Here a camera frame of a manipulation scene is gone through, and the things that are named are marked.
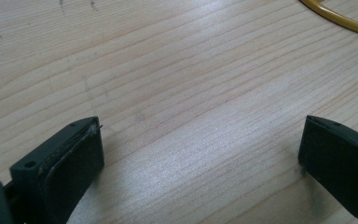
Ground gold metal ring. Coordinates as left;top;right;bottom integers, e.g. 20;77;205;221
298;0;358;39

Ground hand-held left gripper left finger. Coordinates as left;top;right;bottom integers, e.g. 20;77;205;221
3;116;105;224

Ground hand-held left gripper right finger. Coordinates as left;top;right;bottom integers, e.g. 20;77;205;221
297;115;358;224

